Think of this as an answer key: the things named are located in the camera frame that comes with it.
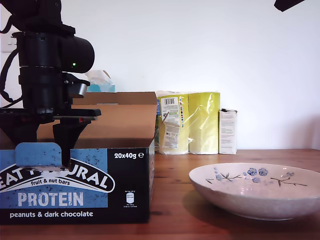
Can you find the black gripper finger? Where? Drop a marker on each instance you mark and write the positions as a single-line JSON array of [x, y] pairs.
[[22, 132], [67, 135]]

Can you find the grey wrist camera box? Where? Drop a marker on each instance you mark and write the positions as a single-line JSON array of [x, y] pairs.
[[81, 89]]

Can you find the yellow paper roll pack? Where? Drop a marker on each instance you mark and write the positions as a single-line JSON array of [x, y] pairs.
[[200, 125]]

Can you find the white tissue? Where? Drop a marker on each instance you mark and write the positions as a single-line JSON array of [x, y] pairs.
[[96, 75]]

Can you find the blue tissue box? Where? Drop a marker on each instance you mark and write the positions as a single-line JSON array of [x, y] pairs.
[[105, 88]]

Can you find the white floral ceramic plate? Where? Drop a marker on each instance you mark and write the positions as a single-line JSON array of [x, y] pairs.
[[250, 200]]

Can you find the small white printed carton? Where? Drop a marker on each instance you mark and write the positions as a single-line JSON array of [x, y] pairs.
[[228, 132]]

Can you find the snack bar carton box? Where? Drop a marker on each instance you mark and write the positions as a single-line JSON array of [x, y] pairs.
[[75, 195]]

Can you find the white wall light switch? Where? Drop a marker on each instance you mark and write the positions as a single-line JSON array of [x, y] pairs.
[[8, 47]]

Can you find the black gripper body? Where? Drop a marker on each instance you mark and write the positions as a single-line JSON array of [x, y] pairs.
[[37, 87]]

